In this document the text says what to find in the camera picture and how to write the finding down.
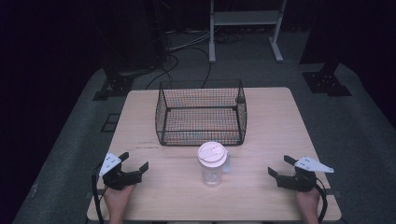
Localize black wire mesh basket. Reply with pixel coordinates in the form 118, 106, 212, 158
154, 78, 248, 147

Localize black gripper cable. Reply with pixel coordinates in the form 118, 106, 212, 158
91, 162, 107, 224
314, 182, 329, 224

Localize person's left hand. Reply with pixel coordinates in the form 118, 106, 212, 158
103, 184, 136, 216

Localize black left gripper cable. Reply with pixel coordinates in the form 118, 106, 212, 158
91, 162, 107, 224

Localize white floor cables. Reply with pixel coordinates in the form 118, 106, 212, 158
166, 29, 216, 53

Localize black rectangular floor frame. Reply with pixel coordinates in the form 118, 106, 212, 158
100, 113, 121, 133

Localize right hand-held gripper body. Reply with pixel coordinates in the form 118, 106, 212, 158
276, 155, 335, 192

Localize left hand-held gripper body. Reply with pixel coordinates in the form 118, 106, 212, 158
98, 151, 144, 191

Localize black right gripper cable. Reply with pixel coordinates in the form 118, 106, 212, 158
314, 182, 329, 224

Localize clear cup with white lid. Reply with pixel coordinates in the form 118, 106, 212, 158
196, 141, 233, 188

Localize person's right hand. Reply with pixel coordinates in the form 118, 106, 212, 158
295, 188, 321, 217

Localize black stand base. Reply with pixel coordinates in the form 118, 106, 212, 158
299, 55, 353, 98
92, 66, 135, 102

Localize black floor cable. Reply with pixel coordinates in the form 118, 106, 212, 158
144, 46, 213, 91

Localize white metal stand frame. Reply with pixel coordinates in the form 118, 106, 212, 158
208, 0, 288, 64

